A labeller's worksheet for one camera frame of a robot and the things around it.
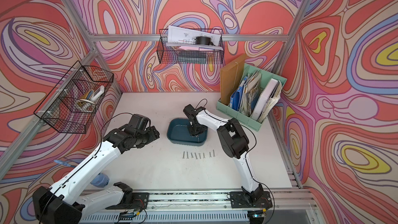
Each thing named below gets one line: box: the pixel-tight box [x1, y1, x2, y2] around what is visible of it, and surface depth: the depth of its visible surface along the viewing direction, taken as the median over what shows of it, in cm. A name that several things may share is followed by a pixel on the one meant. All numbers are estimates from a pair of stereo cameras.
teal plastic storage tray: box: [166, 117, 208, 147], surface depth 95 cm
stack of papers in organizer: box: [239, 70, 262, 117], surface depth 95 cm
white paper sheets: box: [165, 25, 224, 51], surface depth 88 cm
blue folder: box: [229, 76, 249, 111], surface depth 98 cm
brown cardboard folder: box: [219, 54, 247, 106], surface depth 98 cm
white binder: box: [251, 78, 279, 122], surface depth 88 cm
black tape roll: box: [195, 36, 216, 47], surface depth 84 cm
